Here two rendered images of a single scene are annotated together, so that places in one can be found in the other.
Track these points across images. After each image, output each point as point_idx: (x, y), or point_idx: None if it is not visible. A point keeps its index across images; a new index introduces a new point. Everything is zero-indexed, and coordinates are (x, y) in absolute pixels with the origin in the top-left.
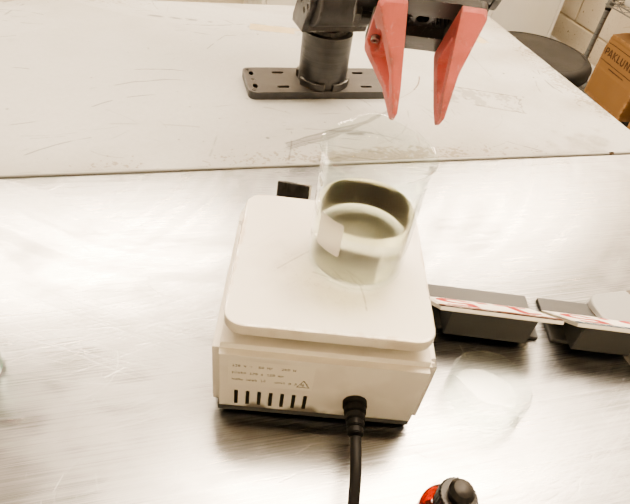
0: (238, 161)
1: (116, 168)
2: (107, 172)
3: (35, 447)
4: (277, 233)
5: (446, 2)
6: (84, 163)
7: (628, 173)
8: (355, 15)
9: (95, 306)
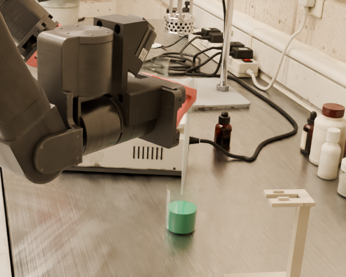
0: None
1: (0, 212)
2: (4, 215)
3: (211, 208)
4: None
5: (56, 25)
6: None
7: None
8: (24, 51)
9: (133, 205)
